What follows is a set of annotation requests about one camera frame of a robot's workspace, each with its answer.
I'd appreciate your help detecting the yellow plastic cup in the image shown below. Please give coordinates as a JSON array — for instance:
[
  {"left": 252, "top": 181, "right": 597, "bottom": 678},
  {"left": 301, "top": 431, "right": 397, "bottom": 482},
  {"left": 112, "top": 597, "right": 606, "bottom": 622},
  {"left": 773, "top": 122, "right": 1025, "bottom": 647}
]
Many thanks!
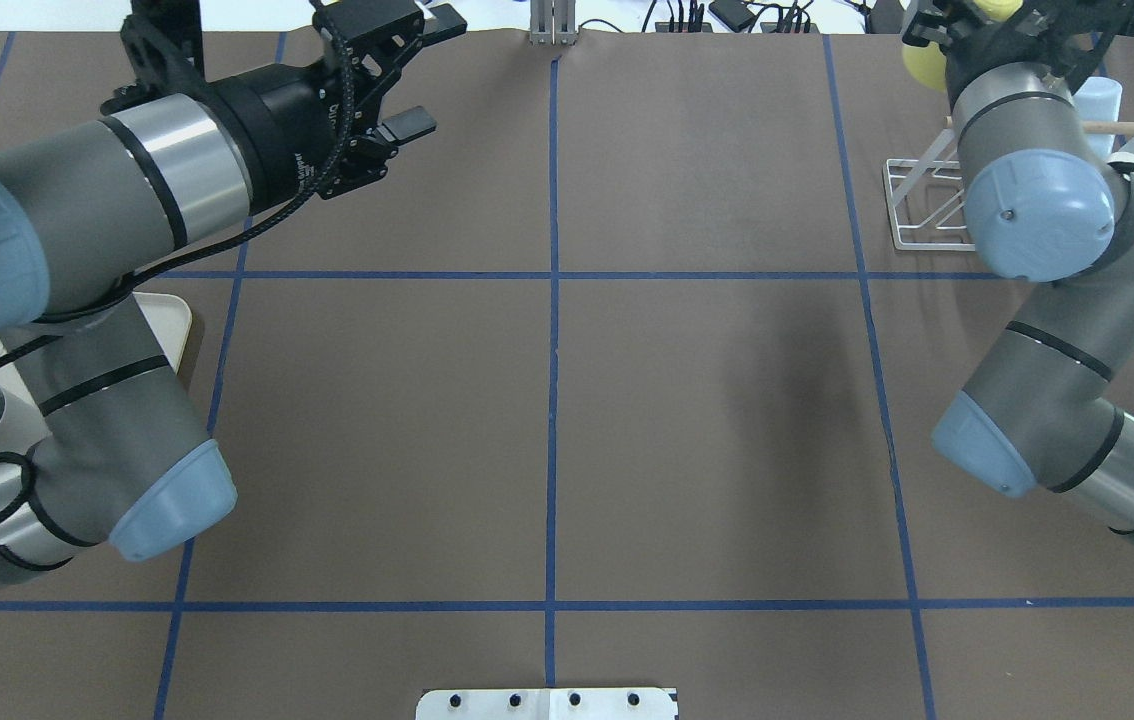
[{"left": 902, "top": 1, "right": 1023, "bottom": 94}]

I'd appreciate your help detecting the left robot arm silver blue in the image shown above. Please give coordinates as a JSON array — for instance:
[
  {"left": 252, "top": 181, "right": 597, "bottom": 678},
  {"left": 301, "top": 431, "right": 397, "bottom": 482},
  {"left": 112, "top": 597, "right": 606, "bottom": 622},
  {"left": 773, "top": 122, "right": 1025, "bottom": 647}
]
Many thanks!
[{"left": 0, "top": 1, "right": 467, "bottom": 588}]

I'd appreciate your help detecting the light blue plastic cup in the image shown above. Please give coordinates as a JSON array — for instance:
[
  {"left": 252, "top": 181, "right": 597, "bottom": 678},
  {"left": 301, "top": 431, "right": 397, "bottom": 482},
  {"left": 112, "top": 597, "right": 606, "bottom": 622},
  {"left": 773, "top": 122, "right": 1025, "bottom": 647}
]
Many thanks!
[{"left": 1073, "top": 76, "right": 1123, "bottom": 160}]

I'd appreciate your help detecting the white central pedestal column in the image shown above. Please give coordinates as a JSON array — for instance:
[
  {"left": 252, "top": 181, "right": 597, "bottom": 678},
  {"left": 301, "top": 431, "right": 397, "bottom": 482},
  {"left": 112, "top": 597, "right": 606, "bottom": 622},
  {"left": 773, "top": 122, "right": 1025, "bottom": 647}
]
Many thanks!
[{"left": 413, "top": 685, "right": 680, "bottom": 719}]

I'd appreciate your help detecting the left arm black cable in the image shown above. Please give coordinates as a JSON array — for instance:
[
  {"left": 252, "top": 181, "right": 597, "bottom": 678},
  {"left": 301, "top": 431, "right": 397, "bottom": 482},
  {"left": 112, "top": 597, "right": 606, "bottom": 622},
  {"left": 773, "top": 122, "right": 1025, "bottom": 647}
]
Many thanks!
[{"left": 0, "top": 20, "right": 378, "bottom": 541}]

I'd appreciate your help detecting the white wire cup rack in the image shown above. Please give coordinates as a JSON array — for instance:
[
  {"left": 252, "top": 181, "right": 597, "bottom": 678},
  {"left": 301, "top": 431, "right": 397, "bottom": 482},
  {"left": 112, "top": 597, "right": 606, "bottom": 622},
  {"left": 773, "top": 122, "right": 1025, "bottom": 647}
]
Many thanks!
[{"left": 882, "top": 117, "right": 1134, "bottom": 252}]

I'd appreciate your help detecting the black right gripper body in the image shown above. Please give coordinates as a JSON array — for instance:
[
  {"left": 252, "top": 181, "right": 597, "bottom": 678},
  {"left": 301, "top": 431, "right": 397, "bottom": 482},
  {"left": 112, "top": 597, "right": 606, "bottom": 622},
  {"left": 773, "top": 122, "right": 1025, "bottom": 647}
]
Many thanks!
[{"left": 902, "top": 1, "right": 1134, "bottom": 100}]

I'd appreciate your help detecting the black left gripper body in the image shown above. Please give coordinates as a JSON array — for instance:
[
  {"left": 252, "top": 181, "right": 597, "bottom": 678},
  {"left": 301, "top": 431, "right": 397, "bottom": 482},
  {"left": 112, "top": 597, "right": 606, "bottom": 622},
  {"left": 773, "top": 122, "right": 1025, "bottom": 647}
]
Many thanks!
[{"left": 99, "top": 0, "right": 428, "bottom": 213}]

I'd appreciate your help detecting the aluminium frame post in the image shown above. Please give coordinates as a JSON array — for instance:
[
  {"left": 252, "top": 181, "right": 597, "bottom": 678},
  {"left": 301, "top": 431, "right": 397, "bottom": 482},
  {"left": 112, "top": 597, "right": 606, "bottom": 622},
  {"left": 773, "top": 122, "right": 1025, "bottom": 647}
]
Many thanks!
[{"left": 528, "top": 0, "right": 579, "bottom": 46}]

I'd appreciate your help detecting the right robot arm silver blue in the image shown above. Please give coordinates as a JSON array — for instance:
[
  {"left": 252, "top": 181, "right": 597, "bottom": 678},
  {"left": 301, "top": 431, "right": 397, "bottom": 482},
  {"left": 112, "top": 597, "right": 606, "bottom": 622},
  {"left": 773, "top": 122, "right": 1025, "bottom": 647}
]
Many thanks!
[{"left": 902, "top": 1, "right": 1134, "bottom": 544}]

